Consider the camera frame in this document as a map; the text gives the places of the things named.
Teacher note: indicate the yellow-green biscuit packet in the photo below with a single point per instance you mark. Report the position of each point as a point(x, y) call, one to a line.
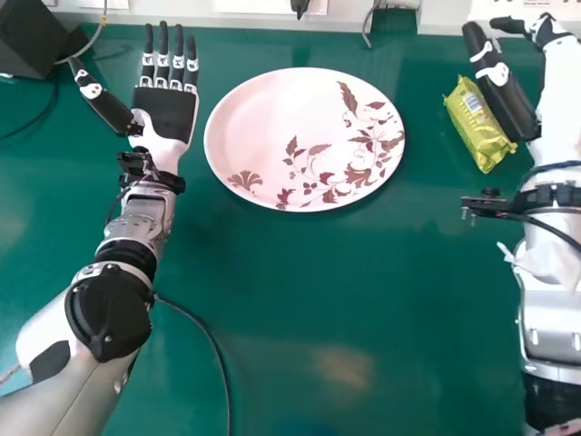
point(476, 129)

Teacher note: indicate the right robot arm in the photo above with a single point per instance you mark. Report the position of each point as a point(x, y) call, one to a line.
point(551, 318)

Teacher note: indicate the small black plug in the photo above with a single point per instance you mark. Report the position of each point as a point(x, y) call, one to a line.
point(300, 6)

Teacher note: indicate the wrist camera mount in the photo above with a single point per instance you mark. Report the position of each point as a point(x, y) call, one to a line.
point(485, 204)
point(140, 165)

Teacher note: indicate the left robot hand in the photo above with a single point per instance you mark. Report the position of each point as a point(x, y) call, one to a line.
point(165, 118)

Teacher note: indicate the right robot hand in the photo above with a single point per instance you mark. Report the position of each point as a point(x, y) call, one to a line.
point(556, 91)

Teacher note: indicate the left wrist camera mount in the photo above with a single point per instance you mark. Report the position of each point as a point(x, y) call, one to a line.
point(140, 165)

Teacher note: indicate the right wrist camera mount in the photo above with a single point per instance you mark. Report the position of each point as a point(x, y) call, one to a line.
point(485, 204)

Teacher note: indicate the plate with brown leaf pattern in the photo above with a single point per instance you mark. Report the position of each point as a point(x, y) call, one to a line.
point(304, 138)

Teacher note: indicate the black box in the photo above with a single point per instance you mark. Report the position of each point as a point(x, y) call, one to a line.
point(32, 36)

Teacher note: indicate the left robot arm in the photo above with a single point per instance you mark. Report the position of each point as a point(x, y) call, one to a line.
point(104, 295)

